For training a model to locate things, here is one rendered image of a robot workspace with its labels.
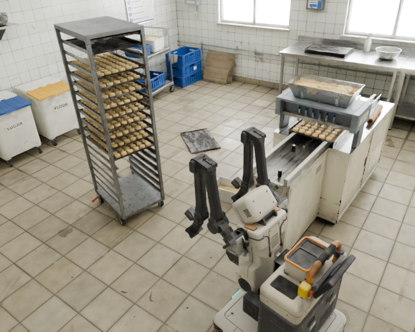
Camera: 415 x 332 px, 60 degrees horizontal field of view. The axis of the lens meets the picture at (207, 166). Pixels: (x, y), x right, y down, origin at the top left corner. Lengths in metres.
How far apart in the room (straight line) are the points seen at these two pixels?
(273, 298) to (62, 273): 2.00
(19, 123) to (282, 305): 3.98
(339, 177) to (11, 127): 3.81
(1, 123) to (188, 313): 3.24
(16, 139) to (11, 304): 2.35
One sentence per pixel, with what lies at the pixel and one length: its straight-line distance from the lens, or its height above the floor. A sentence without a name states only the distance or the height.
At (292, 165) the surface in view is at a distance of 2.90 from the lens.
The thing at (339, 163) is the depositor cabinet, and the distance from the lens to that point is 3.24.
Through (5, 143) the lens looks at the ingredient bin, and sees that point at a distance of 5.07.
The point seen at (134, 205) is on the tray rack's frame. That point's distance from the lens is 3.68.
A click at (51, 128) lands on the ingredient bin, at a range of 5.34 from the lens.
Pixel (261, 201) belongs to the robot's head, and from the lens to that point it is 2.03.
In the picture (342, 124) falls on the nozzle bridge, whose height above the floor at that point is 1.05.
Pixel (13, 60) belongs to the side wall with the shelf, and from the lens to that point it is 5.67.
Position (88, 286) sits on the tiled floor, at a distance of 3.25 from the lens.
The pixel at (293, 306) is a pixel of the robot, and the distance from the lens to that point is 1.96.
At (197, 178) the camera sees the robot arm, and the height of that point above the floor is 1.27.
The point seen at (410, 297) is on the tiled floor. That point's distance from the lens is 3.31.
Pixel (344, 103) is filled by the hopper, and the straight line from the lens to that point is 3.09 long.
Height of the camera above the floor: 2.36
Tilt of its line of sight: 32 degrees down
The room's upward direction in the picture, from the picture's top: 2 degrees counter-clockwise
